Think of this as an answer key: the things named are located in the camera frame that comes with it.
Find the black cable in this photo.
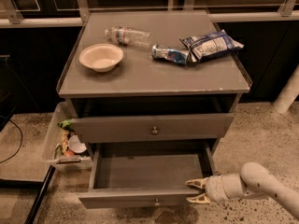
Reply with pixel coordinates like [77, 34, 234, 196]
[0, 115, 24, 164]

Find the clear plastic water bottle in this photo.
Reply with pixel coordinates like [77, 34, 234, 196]
[105, 26, 151, 48]

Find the white pipe post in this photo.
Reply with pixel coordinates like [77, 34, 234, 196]
[273, 64, 299, 114]

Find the grey drawer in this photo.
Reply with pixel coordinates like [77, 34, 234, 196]
[71, 113, 234, 143]
[78, 140, 216, 209]

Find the grey drawer cabinet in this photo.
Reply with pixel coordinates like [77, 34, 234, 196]
[56, 10, 253, 161]

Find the crushed blue white can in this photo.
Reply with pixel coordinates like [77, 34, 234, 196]
[151, 45, 189, 66]

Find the grey top drawer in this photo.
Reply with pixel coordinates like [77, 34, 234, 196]
[71, 113, 234, 143]

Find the white broken cup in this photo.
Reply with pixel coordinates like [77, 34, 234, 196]
[68, 135, 87, 154]

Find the green crumpled wrapper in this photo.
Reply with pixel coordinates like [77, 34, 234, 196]
[58, 119, 73, 131]

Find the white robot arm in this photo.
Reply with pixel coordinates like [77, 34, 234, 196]
[186, 162, 299, 219]

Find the red round object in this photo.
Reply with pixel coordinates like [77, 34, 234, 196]
[64, 150, 75, 157]

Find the clear plastic bin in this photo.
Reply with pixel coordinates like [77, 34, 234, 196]
[42, 102, 93, 172]

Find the blue white chip bag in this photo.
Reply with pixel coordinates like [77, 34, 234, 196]
[180, 30, 244, 63]

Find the metal railing frame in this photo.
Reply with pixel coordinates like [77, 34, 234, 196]
[0, 0, 299, 27]

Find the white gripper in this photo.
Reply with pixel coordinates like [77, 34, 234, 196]
[185, 174, 245, 204]

